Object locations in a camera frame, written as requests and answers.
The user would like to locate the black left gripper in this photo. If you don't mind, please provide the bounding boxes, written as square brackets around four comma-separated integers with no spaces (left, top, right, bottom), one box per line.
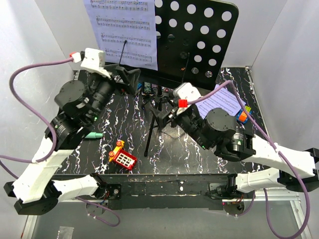
[87,64,140,123]

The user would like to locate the sheet music page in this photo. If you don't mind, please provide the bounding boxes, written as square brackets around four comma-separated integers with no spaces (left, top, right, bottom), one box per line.
[196,88,242,119]
[83,0,158,70]

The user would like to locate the mint green toy microphone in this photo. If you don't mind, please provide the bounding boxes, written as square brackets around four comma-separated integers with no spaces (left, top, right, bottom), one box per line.
[85,132,103,139]

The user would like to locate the black music stand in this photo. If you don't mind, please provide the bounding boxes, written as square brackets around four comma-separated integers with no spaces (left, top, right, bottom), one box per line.
[101,0,240,157]

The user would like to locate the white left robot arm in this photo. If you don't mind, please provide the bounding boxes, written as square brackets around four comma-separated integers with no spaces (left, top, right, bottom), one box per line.
[4,64,141,216]

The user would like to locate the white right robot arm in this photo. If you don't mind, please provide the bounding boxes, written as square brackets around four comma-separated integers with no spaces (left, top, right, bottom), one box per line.
[153,105,303,199]

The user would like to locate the black poker chip case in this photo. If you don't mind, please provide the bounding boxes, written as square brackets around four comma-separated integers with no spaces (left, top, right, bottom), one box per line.
[141,82,173,99]

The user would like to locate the red yellow toy brick house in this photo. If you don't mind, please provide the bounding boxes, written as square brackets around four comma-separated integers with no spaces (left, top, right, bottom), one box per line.
[108,140,137,171]

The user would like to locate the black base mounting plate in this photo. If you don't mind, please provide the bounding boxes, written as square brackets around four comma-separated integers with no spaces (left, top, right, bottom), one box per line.
[100,174,227,210]

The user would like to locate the orange blue toy brick stack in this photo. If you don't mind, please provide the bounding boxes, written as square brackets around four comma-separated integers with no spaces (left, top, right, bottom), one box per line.
[236,106,251,124]

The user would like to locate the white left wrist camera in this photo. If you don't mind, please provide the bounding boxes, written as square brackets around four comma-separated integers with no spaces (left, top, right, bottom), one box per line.
[69,48,111,79]

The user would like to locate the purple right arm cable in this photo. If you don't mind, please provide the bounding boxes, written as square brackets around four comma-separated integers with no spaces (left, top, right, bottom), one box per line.
[186,80,311,239]

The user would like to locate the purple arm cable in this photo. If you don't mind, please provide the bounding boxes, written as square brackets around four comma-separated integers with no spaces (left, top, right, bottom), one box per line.
[0,56,122,227]
[186,80,311,239]

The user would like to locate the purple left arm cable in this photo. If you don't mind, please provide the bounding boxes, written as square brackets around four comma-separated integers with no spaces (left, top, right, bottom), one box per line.
[0,56,122,227]

